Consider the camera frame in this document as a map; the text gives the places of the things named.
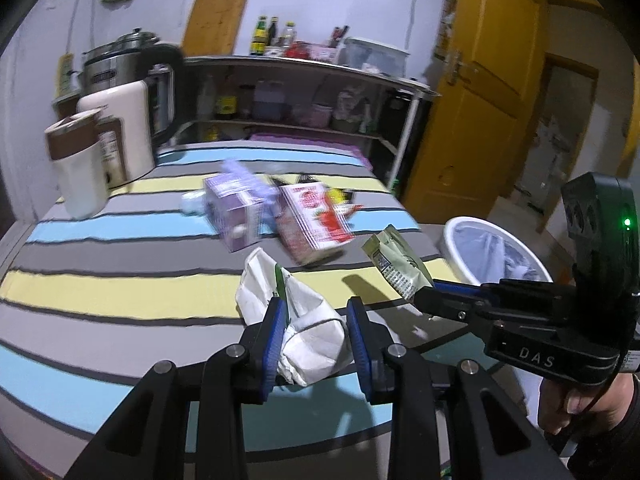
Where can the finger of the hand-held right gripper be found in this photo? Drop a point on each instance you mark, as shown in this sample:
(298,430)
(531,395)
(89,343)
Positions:
(455,287)
(445,305)

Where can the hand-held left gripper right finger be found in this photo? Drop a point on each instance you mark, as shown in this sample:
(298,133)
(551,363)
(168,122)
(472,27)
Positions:
(357,345)

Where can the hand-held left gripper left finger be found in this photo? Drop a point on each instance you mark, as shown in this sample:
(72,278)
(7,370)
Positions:
(272,342)

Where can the white paper bag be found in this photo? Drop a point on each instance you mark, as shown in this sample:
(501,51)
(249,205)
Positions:
(310,325)

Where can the white trash bin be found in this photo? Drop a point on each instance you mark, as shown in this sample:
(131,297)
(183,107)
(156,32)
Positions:
(462,232)

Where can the green snack packet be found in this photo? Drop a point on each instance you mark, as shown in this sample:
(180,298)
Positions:
(395,260)

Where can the person's right forearm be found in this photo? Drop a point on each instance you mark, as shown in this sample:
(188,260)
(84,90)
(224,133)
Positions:
(610,455)

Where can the person's right hand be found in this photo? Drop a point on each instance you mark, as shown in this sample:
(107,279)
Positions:
(555,410)

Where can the pale bin liner bag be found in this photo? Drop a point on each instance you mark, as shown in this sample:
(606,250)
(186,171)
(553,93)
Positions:
(495,255)

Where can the red carton box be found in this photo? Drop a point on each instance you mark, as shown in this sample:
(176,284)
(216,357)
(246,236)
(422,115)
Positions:
(310,220)

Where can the purple carton box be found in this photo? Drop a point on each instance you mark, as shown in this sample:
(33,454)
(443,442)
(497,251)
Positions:
(232,215)

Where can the yellow snack wrapper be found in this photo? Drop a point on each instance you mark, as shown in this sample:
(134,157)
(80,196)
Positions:
(340,196)

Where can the striped tablecloth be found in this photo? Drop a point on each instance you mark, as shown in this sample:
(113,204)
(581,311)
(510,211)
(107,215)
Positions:
(125,270)

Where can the yellow wooden door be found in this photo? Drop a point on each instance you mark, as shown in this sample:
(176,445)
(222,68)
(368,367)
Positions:
(485,85)

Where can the bundle of plastic bags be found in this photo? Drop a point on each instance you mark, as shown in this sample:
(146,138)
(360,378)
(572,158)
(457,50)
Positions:
(352,107)

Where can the small pink basket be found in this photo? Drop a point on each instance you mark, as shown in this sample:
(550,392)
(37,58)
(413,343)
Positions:
(321,116)

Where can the purple liquid jug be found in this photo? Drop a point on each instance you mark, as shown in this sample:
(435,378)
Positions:
(270,102)

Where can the glass jar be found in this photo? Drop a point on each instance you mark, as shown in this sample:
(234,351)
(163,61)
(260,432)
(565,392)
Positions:
(246,102)

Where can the dark sauce bottle yellow label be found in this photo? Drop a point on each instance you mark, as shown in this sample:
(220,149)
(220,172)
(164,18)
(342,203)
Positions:
(226,102)

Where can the clear plastic storage box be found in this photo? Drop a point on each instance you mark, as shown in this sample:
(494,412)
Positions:
(375,54)

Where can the white plastic bottle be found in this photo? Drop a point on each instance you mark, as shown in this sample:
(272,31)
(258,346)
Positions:
(206,100)

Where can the cream cup with brown band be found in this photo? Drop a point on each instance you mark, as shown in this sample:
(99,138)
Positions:
(80,180)

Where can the cream electric kettle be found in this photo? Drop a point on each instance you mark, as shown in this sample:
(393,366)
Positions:
(130,125)

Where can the pink box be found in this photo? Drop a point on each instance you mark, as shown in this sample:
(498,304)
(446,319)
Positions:
(325,53)

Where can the metal shelf rack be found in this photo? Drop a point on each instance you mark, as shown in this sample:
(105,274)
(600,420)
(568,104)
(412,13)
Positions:
(300,66)

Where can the red packets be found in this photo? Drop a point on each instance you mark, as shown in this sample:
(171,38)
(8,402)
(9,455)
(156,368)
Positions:
(300,51)

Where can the clear glass bottle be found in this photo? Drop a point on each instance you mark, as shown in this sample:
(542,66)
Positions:
(287,36)

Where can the green glass bottle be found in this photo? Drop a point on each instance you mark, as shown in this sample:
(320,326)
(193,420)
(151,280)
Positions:
(258,37)

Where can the dark glass bottle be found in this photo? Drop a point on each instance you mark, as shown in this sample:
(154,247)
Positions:
(273,32)

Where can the wooden cutting board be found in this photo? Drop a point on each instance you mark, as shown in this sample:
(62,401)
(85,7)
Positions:
(216,22)

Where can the stainless steel pot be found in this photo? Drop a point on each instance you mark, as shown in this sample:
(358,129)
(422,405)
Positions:
(136,37)

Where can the wall poster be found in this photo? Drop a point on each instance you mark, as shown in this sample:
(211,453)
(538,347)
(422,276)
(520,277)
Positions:
(447,15)

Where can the yellow wall tag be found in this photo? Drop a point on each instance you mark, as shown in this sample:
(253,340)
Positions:
(65,75)

